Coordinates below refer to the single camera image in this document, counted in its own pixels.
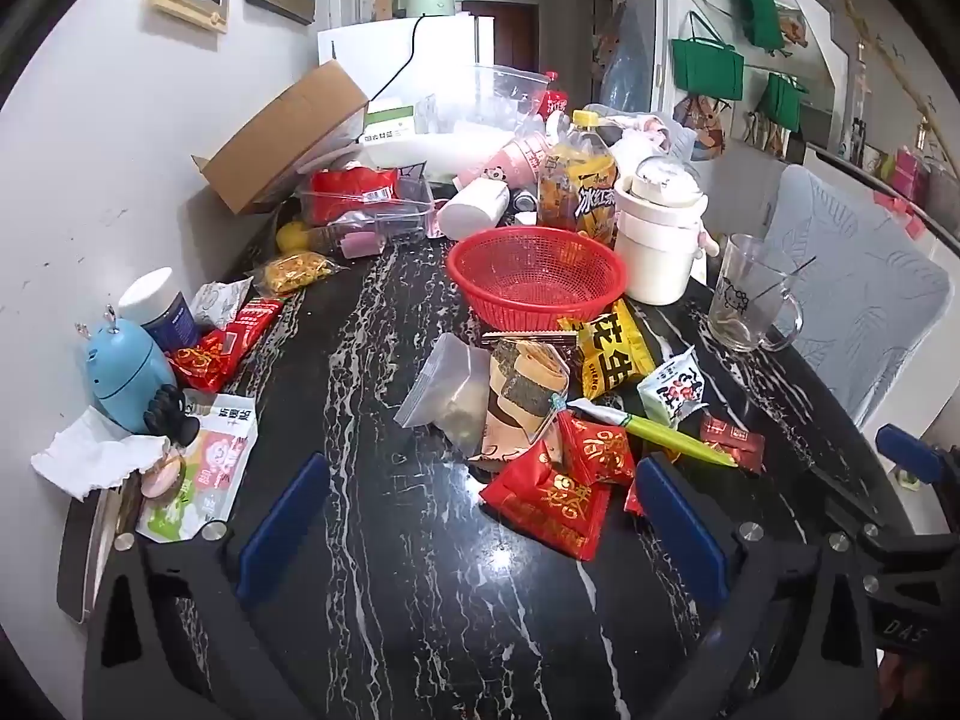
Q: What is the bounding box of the dark red candy packet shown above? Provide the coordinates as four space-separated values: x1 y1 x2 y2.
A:
700 415 765 475

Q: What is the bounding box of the green yellow drink sachet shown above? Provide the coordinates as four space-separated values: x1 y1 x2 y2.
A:
566 398 737 468

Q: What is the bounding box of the white peanut snack packet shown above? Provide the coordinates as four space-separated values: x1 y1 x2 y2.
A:
636 348 704 427

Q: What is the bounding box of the red gold snack packet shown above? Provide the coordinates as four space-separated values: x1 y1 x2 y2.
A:
556 410 635 488
480 440 610 562

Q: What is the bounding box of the yellow peanut snack bag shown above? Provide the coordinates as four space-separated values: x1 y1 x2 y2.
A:
558 299 656 400

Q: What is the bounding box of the brown striped snack packet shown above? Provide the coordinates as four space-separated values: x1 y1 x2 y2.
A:
470 338 569 475

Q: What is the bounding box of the white green sticker pack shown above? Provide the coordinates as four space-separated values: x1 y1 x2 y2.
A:
137 394 259 543

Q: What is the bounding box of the grey leaf pattern chair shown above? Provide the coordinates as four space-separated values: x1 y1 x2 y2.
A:
766 164 953 426

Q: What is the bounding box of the white crumpled tissue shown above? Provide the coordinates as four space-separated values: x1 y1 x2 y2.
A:
31 406 169 502

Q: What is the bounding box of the metal spoon in mug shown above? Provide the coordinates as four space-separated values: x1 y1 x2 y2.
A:
754 255 817 301

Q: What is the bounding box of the glass mug with cat print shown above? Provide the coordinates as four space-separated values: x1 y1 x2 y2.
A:
708 234 804 353

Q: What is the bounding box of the blue round humidifier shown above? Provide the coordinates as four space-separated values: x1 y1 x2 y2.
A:
75 307 176 434

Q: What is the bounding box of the red long snack stick packet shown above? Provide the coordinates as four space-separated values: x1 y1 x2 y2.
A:
220 298 283 385

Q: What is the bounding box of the white patterned small packet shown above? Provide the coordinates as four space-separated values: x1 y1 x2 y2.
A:
189 277 254 330

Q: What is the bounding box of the white lid blue jar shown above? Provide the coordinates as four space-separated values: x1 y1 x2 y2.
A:
117 266 200 353

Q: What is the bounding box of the yellow snack mix bag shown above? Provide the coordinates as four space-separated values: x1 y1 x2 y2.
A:
254 250 343 298

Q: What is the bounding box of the red plastic basket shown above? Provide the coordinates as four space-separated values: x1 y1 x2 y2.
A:
446 226 626 330

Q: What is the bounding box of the yellow lemon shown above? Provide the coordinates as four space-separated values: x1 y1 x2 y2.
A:
275 220 311 254

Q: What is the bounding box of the white electric cooking pot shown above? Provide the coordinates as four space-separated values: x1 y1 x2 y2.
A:
613 156 719 305

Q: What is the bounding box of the clear plastic container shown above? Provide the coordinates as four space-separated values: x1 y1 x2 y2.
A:
296 169 436 254

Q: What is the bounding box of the red bag in container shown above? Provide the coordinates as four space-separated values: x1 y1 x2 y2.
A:
301 166 398 226

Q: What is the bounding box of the iced tea bottle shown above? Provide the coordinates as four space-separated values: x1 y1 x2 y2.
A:
537 109 619 247

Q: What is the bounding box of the green tote bag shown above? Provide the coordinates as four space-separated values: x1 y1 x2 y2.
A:
670 10 745 101
731 0 784 54
757 73 809 132

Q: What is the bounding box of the white tissue roll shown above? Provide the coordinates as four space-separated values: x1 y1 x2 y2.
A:
438 177 509 241

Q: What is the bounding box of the cardboard box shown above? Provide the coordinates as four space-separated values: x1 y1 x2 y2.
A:
192 60 368 215

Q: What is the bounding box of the pink panda cup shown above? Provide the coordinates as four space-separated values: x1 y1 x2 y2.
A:
454 133 548 190

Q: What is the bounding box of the white green medicine box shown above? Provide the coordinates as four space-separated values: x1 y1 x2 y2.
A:
359 106 416 146

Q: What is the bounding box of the red cola bottle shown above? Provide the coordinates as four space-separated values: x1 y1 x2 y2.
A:
537 70 568 121

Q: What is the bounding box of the large clear zip bag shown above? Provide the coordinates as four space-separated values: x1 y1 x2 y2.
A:
413 64 550 135

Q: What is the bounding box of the white mini fridge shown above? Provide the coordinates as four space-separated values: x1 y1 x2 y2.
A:
316 13 494 110

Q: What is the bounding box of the red gold packet by wall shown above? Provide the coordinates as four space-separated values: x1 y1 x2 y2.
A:
166 330 239 395

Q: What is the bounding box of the black cable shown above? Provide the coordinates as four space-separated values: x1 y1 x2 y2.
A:
366 11 430 104

